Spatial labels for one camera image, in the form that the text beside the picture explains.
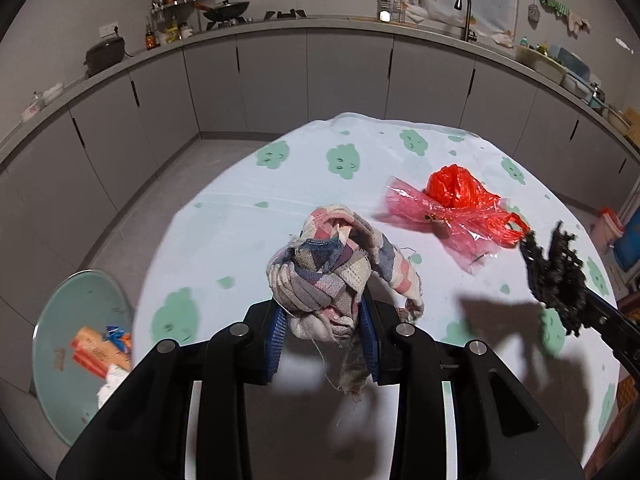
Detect spice rack with bottles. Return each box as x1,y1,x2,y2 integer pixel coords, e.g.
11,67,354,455
145,0,201,51

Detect round table with tablecloth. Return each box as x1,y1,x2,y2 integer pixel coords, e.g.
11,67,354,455
132,111,621,480

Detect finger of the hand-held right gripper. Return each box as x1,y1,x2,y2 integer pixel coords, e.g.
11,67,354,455
597,329,640,379
582,290,640,342

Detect blue lidded container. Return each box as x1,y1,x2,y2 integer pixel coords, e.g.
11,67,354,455
555,47,594,74

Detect black wok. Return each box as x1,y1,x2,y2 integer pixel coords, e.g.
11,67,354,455
192,0,250,23

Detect red plastic bag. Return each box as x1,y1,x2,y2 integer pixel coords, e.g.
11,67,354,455
425,164,531,247

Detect white hanging glove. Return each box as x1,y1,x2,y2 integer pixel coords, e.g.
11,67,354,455
567,10,591,36

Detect metal faucet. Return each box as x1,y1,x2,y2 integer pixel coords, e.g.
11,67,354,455
454,0,477,42

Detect dark rice cooker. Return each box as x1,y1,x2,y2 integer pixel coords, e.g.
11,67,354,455
83,36,126,77

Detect pale green round bin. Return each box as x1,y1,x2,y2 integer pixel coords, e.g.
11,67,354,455
32,270,135,446

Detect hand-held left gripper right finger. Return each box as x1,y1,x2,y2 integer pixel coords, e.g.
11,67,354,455
357,295,586,480

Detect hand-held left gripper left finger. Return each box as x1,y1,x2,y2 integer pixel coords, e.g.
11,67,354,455
56,302,289,480

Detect grey kitchen counter cabinets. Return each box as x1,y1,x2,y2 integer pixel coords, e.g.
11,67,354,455
0,15,640,311

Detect dark knitted cloth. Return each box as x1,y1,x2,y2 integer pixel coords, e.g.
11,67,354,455
517,220,587,337

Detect red and white bucket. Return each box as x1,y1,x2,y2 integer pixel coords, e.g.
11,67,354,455
590,206,626,251

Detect pink plastic bag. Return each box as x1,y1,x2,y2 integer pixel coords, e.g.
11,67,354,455
375,176,521,275

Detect metal knife rack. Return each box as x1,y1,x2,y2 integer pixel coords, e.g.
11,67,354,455
376,0,407,23

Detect white plastic basin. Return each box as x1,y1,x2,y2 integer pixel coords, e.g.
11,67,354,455
515,45,566,81

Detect orange and blue wrapper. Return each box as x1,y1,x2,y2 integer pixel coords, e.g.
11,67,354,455
102,326,132,353

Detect orange snack wrapper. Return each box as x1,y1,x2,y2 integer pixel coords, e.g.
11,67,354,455
69,326,132,378

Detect plaid cloth rag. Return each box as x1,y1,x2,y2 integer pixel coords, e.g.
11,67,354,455
266,203,426,403

